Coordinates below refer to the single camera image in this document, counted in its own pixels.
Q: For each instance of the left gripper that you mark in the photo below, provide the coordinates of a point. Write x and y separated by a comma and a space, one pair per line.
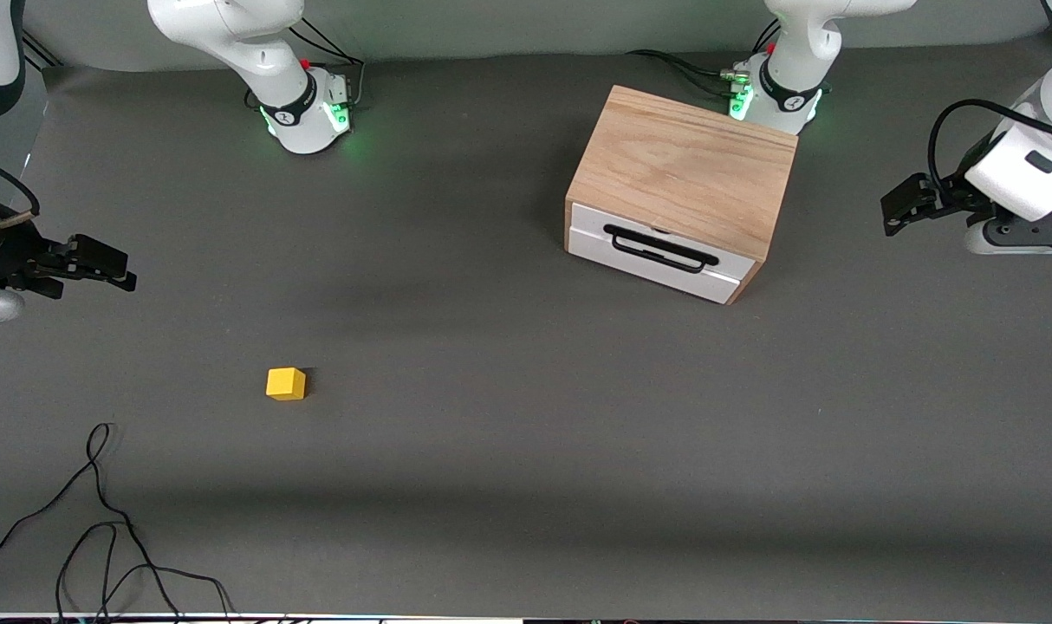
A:
957, 192

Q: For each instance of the yellow cube block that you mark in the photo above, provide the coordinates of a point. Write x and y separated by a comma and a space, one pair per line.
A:
285, 384

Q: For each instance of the white-fronted wooden drawer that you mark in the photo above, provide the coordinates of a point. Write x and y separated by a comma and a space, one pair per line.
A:
591, 221

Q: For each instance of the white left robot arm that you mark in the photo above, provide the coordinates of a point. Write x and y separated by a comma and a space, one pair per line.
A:
795, 52

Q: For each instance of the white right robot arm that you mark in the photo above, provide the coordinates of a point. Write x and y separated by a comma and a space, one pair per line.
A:
266, 61

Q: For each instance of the wooden drawer cabinet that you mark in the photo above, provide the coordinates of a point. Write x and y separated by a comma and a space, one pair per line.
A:
682, 165

